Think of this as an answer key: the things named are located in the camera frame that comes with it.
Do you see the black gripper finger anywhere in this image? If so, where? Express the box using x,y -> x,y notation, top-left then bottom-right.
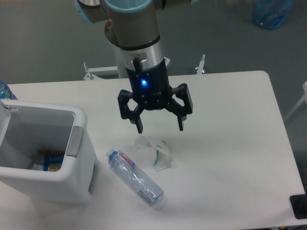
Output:
117,89 -> 144,134
166,83 -> 193,131

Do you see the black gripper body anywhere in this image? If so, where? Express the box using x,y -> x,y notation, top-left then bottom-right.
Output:
127,58 -> 173,111

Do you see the clear plastic water bottle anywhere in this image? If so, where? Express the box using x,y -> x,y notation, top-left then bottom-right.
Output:
106,149 -> 165,210

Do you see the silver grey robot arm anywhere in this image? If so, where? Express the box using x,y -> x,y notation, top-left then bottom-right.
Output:
74,0 -> 194,133

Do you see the white trash can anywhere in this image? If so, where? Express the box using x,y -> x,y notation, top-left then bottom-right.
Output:
0,99 -> 98,204

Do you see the blue snack wrapper in bin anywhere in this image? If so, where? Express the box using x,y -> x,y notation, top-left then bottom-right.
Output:
30,149 -> 65,172

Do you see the blue plastic bag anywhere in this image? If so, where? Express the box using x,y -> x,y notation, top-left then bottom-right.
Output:
251,0 -> 295,30

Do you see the black device at table edge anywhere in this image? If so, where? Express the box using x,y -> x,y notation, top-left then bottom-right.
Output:
290,194 -> 307,219

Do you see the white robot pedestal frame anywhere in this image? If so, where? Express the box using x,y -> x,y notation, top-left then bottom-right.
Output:
83,48 -> 206,81

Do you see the white frame at right edge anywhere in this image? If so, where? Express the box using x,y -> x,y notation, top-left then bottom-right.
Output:
283,82 -> 307,124

